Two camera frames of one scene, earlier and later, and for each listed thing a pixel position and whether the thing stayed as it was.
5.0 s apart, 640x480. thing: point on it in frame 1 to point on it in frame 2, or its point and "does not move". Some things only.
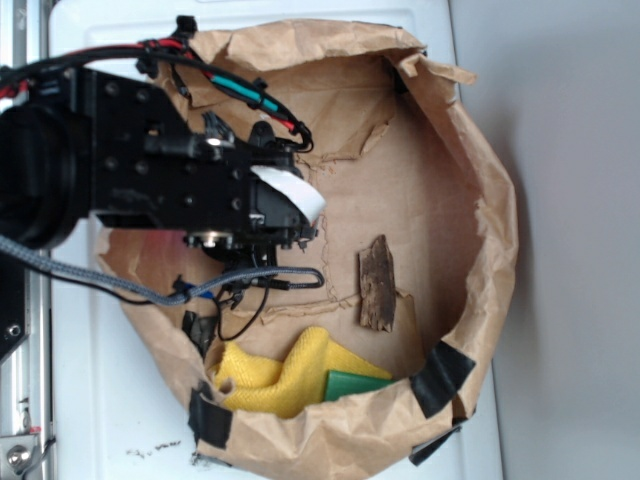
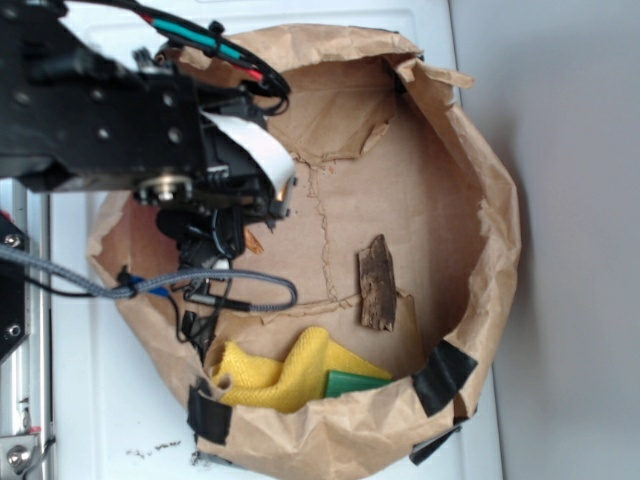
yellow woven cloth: (296, 383) does not move
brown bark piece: (377, 285) does not move
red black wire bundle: (189, 63) to (226, 47)
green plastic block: (341, 383) does not move
